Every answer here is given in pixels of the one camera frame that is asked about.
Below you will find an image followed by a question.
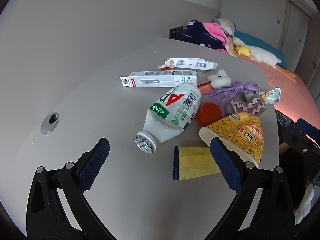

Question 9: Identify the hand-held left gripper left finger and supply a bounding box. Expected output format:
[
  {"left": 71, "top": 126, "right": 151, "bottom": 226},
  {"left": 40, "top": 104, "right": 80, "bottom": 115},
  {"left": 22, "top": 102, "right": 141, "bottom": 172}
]
[{"left": 26, "top": 137, "right": 110, "bottom": 240}]

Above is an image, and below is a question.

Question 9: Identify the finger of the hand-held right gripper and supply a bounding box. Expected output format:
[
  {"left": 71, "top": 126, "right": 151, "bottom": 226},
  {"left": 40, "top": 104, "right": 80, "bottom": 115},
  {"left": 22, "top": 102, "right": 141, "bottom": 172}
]
[{"left": 280, "top": 117, "right": 320, "bottom": 155}]

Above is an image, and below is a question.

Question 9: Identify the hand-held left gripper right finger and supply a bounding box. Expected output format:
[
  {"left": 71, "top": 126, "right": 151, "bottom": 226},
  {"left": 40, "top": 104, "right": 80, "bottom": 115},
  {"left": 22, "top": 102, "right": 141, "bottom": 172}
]
[{"left": 205, "top": 138, "right": 297, "bottom": 240}]

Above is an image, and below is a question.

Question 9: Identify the purple plastic bag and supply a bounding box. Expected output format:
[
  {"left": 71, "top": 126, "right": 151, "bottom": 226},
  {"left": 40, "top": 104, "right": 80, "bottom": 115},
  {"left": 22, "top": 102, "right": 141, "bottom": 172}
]
[{"left": 204, "top": 81, "right": 260, "bottom": 117}]

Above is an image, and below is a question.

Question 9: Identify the white thermometer box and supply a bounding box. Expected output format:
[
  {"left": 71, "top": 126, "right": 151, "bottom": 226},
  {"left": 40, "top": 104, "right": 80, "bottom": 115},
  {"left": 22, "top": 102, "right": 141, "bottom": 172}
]
[{"left": 119, "top": 70, "right": 198, "bottom": 88}]

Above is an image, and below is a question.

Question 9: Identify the yellow packet with blue edge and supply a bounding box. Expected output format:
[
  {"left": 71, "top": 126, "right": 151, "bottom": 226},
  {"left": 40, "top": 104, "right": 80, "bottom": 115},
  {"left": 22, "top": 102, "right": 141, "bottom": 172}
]
[{"left": 172, "top": 145, "right": 220, "bottom": 180}]

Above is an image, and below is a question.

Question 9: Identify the yellow paper cup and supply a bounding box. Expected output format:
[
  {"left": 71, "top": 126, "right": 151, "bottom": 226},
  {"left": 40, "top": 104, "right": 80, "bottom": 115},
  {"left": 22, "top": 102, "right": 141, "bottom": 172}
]
[{"left": 199, "top": 112, "right": 265, "bottom": 168}]

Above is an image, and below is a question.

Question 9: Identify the pink bed sheet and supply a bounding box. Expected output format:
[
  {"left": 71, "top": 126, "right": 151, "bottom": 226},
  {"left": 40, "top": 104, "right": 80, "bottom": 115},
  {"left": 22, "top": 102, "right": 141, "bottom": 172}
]
[{"left": 232, "top": 50, "right": 320, "bottom": 145}]

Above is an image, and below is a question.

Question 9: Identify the clear snack wrapper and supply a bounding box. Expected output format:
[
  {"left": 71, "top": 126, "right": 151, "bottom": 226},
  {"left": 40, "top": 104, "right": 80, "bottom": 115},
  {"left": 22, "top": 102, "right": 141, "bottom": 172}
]
[{"left": 260, "top": 87, "right": 282, "bottom": 105}]

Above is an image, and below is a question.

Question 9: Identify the orange round lid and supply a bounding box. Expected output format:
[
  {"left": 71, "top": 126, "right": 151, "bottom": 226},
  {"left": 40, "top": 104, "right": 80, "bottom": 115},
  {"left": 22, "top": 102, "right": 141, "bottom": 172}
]
[{"left": 195, "top": 102, "right": 222, "bottom": 127}]

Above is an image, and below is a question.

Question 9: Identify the grey red-print packaging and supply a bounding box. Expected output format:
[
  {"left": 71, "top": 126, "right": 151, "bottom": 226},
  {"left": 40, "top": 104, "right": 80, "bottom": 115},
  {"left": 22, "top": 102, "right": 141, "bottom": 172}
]
[{"left": 225, "top": 92, "right": 266, "bottom": 117}]

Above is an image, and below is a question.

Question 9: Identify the white plastic drink bottle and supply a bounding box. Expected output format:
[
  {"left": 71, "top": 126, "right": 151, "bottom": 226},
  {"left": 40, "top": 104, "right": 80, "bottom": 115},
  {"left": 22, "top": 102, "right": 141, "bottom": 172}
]
[{"left": 135, "top": 83, "right": 202, "bottom": 154}]

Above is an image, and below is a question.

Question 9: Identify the flat pink box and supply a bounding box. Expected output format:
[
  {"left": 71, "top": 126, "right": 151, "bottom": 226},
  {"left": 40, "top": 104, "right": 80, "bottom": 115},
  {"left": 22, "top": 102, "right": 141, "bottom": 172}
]
[{"left": 196, "top": 80, "right": 216, "bottom": 95}]

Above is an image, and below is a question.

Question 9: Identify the crumpled white tissue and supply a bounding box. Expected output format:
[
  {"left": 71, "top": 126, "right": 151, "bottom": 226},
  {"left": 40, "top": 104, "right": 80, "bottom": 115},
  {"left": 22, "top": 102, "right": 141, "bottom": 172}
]
[{"left": 209, "top": 69, "right": 232, "bottom": 89}]

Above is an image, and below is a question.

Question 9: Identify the white goose plush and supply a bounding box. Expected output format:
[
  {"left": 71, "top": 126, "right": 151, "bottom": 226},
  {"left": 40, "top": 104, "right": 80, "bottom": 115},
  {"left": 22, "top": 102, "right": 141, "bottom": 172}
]
[{"left": 232, "top": 37, "right": 297, "bottom": 79}]

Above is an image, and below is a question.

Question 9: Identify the teal pillow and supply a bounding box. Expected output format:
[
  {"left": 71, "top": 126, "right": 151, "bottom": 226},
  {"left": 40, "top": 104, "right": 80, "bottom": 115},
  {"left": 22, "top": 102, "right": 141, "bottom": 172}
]
[{"left": 234, "top": 30, "right": 287, "bottom": 69}]

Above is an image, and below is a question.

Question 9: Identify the yellow duck plush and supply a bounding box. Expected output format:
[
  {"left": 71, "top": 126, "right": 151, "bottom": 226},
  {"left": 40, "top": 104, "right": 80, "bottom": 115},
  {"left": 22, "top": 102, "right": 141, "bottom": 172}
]
[{"left": 236, "top": 44, "right": 251, "bottom": 57}]

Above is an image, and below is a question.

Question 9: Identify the grey wardrobe door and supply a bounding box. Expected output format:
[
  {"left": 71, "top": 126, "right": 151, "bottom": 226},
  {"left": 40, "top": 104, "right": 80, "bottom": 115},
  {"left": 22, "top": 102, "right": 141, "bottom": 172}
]
[{"left": 276, "top": 0, "right": 313, "bottom": 55}]

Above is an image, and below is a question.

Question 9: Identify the white and orange carton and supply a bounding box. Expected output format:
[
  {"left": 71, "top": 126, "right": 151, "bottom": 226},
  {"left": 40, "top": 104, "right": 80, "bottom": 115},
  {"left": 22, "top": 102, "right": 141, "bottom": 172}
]
[{"left": 158, "top": 65, "right": 208, "bottom": 75}]

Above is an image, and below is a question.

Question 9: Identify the torn white barcode carton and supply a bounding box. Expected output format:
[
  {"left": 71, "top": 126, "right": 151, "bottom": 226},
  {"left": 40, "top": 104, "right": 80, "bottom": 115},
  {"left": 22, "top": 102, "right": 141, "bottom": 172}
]
[{"left": 164, "top": 58, "right": 217, "bottom": 70}]

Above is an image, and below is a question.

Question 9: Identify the checked patchwork pillow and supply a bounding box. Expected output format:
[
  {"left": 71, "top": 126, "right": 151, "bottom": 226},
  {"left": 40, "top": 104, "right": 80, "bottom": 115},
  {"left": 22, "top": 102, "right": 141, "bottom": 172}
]
[{"left": 213, "top": 17, "right": 238, "bottom": 34}]

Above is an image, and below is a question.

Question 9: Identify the pink fleece blanket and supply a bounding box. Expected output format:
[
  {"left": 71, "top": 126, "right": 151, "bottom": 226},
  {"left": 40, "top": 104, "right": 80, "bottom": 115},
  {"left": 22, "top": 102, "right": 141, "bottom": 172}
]
[{"left": 202, "top": 22, "right": 233, "bottom": 53}]

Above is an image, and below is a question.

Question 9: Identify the navy printed blanket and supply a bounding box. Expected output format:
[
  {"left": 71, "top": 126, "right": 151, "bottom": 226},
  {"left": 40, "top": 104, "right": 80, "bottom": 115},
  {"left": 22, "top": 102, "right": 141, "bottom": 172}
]
[{"left": 179, "top": 19, "right": 229, "bottom": 53}]

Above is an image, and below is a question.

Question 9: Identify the silver desk cable grommet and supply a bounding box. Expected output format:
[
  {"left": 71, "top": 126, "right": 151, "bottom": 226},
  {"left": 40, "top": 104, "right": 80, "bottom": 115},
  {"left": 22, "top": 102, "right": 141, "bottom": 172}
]
[{"left": 41, "top": 112, "right": 60, "bottom": 135}]

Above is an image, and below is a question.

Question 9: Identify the dark wall socket panel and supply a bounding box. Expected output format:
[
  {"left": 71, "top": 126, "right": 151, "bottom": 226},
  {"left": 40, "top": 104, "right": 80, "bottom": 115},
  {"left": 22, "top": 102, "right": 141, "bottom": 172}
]
[{"left": 169, "top": 26, "right": 184, "bottom": 40}]

